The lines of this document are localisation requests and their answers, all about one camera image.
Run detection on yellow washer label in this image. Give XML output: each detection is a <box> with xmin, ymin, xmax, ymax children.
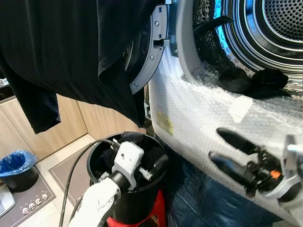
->
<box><xmin>156</xmin><ymin>111</ymin><xmax>175</xmax><ymax>136</ymax></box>

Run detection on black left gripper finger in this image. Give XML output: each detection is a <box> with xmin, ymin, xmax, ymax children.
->
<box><xmin>150</xmin><ymin>154</ymin><xmax>169</xmax><ymax>174</ymax></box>

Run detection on perforated steel washer drum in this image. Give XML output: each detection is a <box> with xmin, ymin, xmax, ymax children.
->
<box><xmin>193</xmin><ymin>0</ymin><xmax>303</xmax><ymax>97</ymax></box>

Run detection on grey round washer door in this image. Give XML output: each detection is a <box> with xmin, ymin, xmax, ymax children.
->
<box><xmin>125</xmin><ymin>4</ymin><xmax>169</xmax><ymax>95</ymax></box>

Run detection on white flat object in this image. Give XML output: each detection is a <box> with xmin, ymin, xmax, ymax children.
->
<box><xmin>0</xmin><ymin>184</ymin><xmax>15</xmax><ymax>217</ymax></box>

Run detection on black round laundry bucket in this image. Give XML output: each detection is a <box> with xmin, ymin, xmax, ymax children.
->
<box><xmin>87</xmin><ymin>131</ymin><xmax>170</xmax><ymax>226</ymax></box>

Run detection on bubble-wrapped white washing machine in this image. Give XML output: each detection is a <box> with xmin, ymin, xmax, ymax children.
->
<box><xmin>147</xmin><ymin>0</ymin><xmax>303</xmax><ymax>226</ymax></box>

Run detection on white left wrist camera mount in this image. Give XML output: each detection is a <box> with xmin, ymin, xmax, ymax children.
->
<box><xmin>111</xmin><ymin>141</ymin><xmax>145</xmax><ymax>191</ymax></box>

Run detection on black clothes in bucket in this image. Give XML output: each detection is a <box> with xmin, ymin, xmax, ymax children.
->
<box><xmin>116</xmin><ymin>132</ymin><xmax>165</xmax><ymax>176</ymax></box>

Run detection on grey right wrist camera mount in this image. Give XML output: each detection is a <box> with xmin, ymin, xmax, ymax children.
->
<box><xmin>269</xmin><ymin>134</ymin><xmax>303</xmax><ymax>200</ymax></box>

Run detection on black hanging garment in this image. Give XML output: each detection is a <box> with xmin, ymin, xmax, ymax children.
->
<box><xmin>0</xmin><ymin>0</ymin><xmax>164</xmax><ymax>134</ymax></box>

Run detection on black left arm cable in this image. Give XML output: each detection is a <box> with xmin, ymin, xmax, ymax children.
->
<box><xmin>59</xmin><ymin>138</ymin><xmax>117</xmax><ymax>227</ymax></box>

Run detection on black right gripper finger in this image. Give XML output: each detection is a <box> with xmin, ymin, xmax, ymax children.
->
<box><xmin>216</xmin><ymin>127</ymin><xmax>260</xmax><ymax>155</ymax></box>
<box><xmin>208</xmin><ymin>151</ymin><xmax>254</xmax><ymax>185</ymax></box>

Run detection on black clothes in drum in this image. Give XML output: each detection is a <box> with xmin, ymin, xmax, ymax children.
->
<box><xmin>218</xmin><ymin>69</ymin><xmax>292</xmax><ymax>99</ymax></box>

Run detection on red plastic stool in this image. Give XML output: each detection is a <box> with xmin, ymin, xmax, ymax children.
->
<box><xmin>106</xmin><ymin>189</ymin><xmax>168</xmax><ymax>227</ymax></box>

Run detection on grey floor mat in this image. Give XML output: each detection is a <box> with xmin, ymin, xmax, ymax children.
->
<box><xmin>49</xmin><ymin>147</ymin><xmax>96</xmax><ymax>192</ymax></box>

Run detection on wooden cabinet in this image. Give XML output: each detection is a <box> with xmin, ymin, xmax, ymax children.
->
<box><xmin>0</xmin><ymin>92</ymin><xmax>146</xmax><ymax>162</ymax></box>

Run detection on white tape patch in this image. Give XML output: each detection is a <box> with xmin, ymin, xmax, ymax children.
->
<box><xmin>229</xmin><ymin>95</ymin><xmax>254</xmax><ymax>124</ymax></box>

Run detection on bin with blue bag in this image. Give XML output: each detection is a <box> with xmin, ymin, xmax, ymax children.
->
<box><xmin>0</xmin><ymin>150</ymin><xmax>40</xmax><ymax>193</ymax></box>

